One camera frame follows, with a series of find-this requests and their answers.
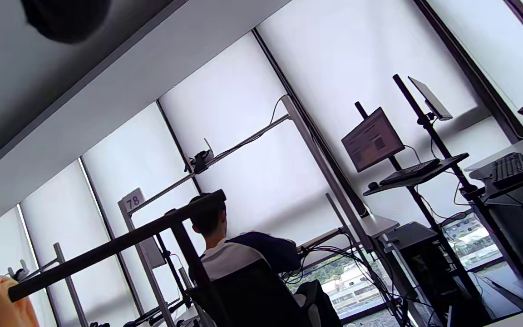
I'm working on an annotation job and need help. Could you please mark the person's right hand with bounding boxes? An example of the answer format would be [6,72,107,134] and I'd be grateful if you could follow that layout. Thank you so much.
[20,0,112,44]

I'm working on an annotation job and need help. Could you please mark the dark wooden towel rack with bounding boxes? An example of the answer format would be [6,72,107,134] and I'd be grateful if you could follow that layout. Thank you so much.
[7,188,232,327]

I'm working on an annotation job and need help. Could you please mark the grey number sign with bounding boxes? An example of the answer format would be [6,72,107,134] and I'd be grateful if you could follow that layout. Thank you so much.
[121,188,146,214]

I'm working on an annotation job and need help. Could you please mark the grey monitor panel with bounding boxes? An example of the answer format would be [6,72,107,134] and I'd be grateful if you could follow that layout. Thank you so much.
[141,236,167,269]

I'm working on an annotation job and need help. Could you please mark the flat computer monitor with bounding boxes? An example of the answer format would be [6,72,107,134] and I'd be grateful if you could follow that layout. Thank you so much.
[408,76,454,121]
[341,107,405,173]

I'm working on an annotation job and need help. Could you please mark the black mesh office chair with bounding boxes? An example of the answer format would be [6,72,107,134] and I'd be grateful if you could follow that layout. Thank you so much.
[187,259,344,327]

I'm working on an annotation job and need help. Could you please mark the black monitor stand with tray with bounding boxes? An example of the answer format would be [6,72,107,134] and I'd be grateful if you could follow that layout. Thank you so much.
[355,102,493,321]
[392,74,523,218]

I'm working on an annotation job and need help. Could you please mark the black keyboard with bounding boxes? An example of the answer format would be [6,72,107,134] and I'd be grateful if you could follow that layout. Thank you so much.
[491,152,523,189]
[379,158,441,186]

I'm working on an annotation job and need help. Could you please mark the overhead camera on rail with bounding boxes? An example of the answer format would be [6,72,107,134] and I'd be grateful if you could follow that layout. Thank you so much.
[184,139,215,174]

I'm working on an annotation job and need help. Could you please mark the aluminium station frame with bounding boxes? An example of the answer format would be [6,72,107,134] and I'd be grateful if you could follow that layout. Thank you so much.
[117,94,373,327]
[7,243,90,327]

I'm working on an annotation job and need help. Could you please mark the bundle of black desk cables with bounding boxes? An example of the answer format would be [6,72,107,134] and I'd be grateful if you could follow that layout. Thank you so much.
[284,232,421,327]

